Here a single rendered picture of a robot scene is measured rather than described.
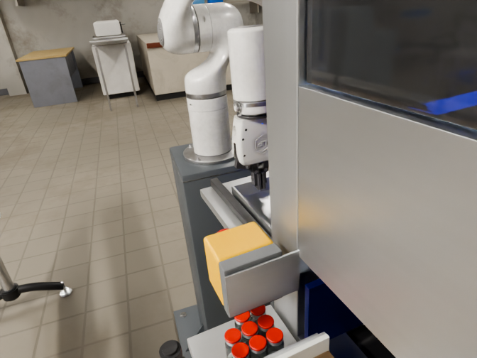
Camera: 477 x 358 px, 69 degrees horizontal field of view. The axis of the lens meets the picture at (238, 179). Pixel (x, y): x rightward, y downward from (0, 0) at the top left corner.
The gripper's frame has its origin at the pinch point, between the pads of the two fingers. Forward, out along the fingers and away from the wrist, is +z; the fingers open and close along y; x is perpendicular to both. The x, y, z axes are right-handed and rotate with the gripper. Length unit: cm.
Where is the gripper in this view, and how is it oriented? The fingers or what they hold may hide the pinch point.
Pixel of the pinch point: (258, 179)
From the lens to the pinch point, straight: 78.4
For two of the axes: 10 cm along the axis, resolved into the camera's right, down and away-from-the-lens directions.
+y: 9.1, -2.4, 3.3
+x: -4.0, -3.7, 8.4
